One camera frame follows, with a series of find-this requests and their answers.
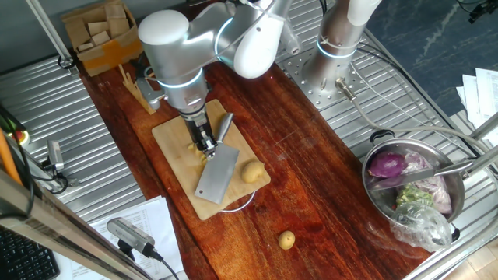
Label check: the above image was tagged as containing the black keyboard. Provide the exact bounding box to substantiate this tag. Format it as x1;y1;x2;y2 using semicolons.
0;227;61;280

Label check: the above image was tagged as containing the purple onion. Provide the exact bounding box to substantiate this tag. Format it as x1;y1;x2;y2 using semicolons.
367;151;409;179

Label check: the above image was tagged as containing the orange pole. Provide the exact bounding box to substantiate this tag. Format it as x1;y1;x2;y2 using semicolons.
0;130;23;186

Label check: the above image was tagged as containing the small grey camera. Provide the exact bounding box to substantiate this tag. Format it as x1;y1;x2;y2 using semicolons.
41;139;66;173

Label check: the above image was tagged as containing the slim steel kitchen knife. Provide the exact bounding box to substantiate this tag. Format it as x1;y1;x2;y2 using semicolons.
367;159;475;192

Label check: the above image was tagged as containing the green leafy vegetable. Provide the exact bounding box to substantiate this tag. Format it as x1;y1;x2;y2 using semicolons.
395;184;435;207

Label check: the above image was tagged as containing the silver camera on stand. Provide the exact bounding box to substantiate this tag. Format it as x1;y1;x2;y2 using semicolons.
106;216;156;261

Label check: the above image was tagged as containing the clear plastic bag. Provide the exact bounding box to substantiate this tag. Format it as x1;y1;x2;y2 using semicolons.
388;201;454;253

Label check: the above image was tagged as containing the steel cooking pot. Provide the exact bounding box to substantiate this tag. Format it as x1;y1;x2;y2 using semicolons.
361;129;467;242

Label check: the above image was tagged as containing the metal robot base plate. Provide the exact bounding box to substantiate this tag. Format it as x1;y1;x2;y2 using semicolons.
282;46;369;110

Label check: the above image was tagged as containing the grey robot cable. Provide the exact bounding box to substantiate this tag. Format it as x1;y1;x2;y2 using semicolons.
335;77;498;149

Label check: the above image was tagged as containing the wooden knife rack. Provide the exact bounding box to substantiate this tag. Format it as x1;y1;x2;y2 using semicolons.
118;64;157;116

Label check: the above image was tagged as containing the bamboo cutting board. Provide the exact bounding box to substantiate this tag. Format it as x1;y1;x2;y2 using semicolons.
151;99;272;222

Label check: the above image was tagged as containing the bag of purple vegetables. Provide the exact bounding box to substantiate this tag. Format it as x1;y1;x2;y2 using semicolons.
402;150;453;215

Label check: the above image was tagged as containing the black overhead camera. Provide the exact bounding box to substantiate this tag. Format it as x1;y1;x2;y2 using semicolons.
457;0;498;24

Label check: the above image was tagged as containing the stack of printed papers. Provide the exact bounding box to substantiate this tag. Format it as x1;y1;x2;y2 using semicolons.
455;68;498;147

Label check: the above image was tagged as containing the aluminium frame bar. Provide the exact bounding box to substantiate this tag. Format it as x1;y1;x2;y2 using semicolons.
402;221;498;280
461;144;498;179
25;0;77;75
468;112;498;141
0;169;155;280

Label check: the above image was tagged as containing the printed paper sheet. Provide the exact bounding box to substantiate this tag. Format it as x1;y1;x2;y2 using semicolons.
54;195;184;280

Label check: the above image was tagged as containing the small whole potato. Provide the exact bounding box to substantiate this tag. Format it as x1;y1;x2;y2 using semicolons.
277;229;296;250

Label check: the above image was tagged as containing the large peeled potato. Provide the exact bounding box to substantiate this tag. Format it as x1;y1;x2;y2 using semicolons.
240;159;265;184

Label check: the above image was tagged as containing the red emergency stop button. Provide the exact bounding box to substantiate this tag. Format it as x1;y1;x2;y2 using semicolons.
7;129;31;147

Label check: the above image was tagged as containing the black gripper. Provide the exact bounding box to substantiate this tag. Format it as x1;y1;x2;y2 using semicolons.
179;107;219;159

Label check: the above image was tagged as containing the cardboard box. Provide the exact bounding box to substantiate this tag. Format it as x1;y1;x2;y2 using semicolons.
60;0;147;78

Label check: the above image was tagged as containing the steel cleaver knife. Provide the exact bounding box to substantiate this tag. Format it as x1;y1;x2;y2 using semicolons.
193;112;240;206

